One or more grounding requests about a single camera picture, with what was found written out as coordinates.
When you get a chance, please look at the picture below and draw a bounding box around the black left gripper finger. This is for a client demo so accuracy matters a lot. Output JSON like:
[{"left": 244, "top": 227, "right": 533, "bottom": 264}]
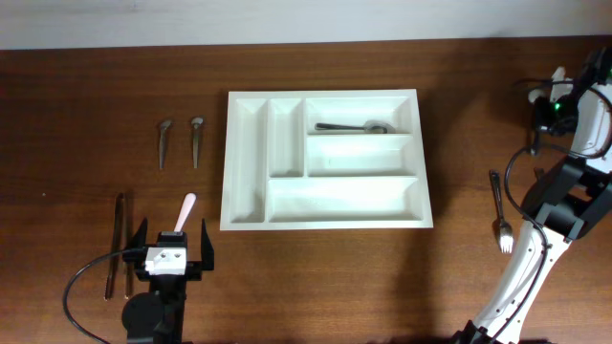
[
  {"left": 122, "top": 218, "right": 148, "bottom": 262},
  {"left": 201, "top": 219, "right": 215, "bottom": 271}
]

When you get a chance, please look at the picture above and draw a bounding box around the steel fork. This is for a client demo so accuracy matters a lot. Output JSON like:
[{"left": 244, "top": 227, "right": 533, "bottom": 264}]
[{"left": 489, "top": 170, "right": 514, "bottom": 254}]

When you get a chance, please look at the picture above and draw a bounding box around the steel spoon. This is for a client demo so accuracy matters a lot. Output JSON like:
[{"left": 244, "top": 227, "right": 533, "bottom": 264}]
[{"left": 315, "top": 120, "right": 396, "bottom": 134}]

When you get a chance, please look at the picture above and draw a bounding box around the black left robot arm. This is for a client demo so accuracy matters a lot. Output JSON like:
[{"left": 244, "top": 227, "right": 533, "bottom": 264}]
[{"left": 121, "top": 221, "right": 214, "bottom": 344}]

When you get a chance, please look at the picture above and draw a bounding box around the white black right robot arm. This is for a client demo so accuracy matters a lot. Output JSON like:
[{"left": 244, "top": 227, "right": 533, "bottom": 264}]
[{"left": 451, "top": 47, "right": 611, "bottom": 344}]

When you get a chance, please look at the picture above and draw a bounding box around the steel table knife left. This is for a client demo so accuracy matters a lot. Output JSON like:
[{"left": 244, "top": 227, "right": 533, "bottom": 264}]
[{"left": 104, "top": 193, "right": 125, "bottom": 301}]

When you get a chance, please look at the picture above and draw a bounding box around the steel table knife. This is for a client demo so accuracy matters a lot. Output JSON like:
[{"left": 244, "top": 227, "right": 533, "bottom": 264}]
[
  {"left": 104, "top": 193, "right": 125, "bottom": 301},
  {"left": 123, "top": 191, "right": 134, "bottom": 299}
]

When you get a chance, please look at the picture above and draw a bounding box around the steel table knife right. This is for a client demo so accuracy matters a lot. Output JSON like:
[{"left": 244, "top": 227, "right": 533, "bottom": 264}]
[{"left": 123, "top": 191, "right": 134, "bottom": 299}]

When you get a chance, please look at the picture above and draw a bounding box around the small steel teaspoon right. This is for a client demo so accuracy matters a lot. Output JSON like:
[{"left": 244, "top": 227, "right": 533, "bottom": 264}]
[{"left": 191, "top": 117, "right": 204, "bottom": 169}]

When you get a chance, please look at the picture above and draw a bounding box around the small steel teaspoon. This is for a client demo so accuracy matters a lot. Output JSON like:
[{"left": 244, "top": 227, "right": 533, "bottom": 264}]
[
  {"left": 159, "top": 119, "right": 173, "bottom": 169},
  {"left": 191, "top": 117, "right": 204, "bottom": 169}
]

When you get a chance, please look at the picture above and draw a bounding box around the small steel teaspoon left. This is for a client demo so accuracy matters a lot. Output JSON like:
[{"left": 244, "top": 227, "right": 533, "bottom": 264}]
[{"left": 159, "top": 119, "right": 173, "bottom": 169}]

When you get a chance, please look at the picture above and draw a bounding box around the white plastic cutlery tray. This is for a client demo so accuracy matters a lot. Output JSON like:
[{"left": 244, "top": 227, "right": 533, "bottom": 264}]
[{"left": 220, "top": 89, "right": 433, "bottom": 231}]

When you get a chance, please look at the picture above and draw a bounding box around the black left camera cable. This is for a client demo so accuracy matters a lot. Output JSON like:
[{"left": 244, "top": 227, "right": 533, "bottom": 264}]
[{"left": 61, "top": 247, "right": 147, "bottom": 344}]

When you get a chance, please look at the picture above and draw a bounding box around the pink handled utensil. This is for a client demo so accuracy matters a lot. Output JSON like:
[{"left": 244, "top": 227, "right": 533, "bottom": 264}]
[{"left": 173, "top": 193, "right": 197, "bottom": 232}]

